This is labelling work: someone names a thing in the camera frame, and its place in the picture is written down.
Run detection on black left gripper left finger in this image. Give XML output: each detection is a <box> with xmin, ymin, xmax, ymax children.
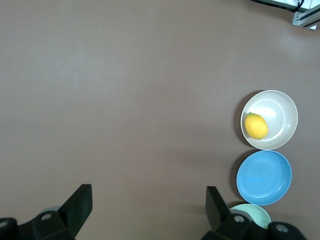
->
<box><xmin>0</xmin><ymin>183</ymin><xmax>94</xmax><ymax>240</ymax></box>

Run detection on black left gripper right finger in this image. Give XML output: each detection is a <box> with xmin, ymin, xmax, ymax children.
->
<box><xmin>201</xmin><ymin>185</ymin><xmax>308</xmax><ymax>240</ymax></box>

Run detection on yellow lemon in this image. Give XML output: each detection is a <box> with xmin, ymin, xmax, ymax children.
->
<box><xmin>244</xmin><ymin>112</ymin><xmax>269</xmax><ymax>141</ymax></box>

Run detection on pale green plate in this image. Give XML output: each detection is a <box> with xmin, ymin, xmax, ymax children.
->
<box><xmin>227</xmin><ymin>203</ymin><xmax>272</xmax><ymax>230</ymax></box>

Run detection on blue plate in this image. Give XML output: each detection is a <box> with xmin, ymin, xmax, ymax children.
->
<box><xmin>235</xmin><ymin>149</ymin><xmax>293</xmax><ymax>207</ymax></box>

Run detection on beige plate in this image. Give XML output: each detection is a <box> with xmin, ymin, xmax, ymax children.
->
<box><xmin>240</xmin><ymin>89</ymin><xmax>299</xmax><ymax>151</ymax></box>

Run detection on silver aluminium frame profile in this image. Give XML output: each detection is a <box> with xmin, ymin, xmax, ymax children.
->
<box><xmin>291</xmin><ymin>0</ymin><xmax>320</xmax><ymax>31</ymax></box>

